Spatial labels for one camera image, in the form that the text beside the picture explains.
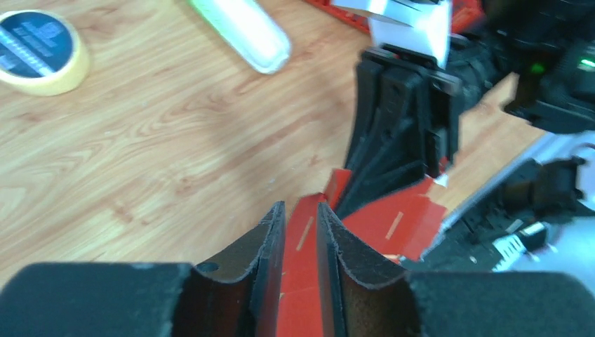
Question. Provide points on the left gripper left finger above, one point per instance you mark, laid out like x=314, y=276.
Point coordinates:
x=236, y=292

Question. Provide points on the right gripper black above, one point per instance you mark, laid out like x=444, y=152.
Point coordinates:
x=548, y=44

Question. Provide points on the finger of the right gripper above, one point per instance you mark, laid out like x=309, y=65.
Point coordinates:
x=367, y=74
x=415, y=134

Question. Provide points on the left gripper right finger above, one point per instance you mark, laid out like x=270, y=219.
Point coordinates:
x=362, y=293

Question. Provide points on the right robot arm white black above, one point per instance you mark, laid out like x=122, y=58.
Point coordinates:
x=572, y=249

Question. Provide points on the red plastic shopping basket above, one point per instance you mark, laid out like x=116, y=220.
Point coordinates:
x=360, y=14

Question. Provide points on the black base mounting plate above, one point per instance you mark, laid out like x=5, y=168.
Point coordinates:
x=520, y=215

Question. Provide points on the napa cabbage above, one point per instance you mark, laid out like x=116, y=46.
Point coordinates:
x=249, y=30

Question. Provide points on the yellow masking tape roll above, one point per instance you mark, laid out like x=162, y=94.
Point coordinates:
x=41, y=53

